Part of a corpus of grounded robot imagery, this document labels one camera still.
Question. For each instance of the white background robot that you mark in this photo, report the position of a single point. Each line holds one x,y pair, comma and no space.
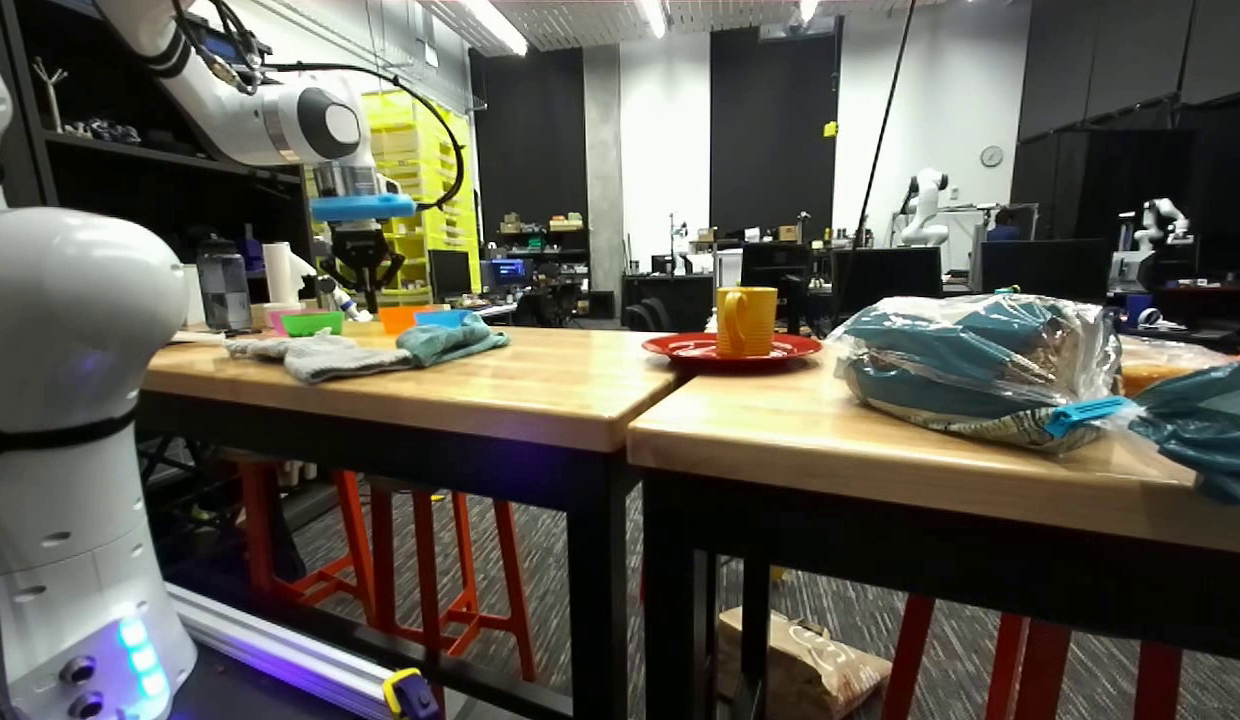
927,200
1160,221

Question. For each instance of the teal crumpled cloth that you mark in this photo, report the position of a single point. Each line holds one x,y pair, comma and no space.
1215,426

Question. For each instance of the wooden top black frame table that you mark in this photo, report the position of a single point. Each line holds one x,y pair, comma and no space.
846,440
513,385

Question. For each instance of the yellow mug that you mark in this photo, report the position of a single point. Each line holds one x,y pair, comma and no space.
745,322

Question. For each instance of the long ceiling light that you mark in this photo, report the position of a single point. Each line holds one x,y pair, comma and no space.
494,25
649,16

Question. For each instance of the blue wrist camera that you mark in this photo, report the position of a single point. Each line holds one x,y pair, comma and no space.
362,209

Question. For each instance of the black computer monitor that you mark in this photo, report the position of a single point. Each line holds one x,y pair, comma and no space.
448,272

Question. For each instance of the yellow bin rack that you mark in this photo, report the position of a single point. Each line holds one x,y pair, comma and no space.
444,200

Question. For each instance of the black slanted pole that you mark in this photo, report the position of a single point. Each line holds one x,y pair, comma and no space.
884,124

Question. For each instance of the clear bag of teal cloths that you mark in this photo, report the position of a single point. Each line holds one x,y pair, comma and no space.
980,373

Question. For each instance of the green plastic bowl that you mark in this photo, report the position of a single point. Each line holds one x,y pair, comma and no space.
314,322

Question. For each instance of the blue plastic bowl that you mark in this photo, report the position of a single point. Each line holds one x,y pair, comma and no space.
442,316

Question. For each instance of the orange metal stool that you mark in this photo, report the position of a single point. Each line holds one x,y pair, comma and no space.
1043,667
510,586
261,534

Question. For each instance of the round wall clock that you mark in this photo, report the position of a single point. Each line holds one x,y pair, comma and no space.
993,156

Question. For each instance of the grey knitted cotton cloth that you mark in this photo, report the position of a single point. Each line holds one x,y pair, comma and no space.
325,356

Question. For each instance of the red plate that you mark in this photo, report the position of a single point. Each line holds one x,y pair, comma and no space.
685,355

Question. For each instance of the brown paper bag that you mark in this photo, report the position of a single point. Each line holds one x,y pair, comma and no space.
806,667

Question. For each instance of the aluminium rail with yellow corner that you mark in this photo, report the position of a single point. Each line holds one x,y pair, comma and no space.
285,654

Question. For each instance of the teal folded towel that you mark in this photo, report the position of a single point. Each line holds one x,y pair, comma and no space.
444,341

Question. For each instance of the orange plastic bowl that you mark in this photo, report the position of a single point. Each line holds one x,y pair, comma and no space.
397,322

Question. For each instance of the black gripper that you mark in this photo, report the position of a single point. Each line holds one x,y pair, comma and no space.
362,244

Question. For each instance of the white paper roll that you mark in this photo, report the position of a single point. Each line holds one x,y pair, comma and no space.
278,266

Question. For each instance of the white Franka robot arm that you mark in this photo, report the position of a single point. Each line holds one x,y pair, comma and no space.
63,401

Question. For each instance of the pink plastic bowl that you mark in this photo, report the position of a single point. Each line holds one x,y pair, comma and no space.
268,322

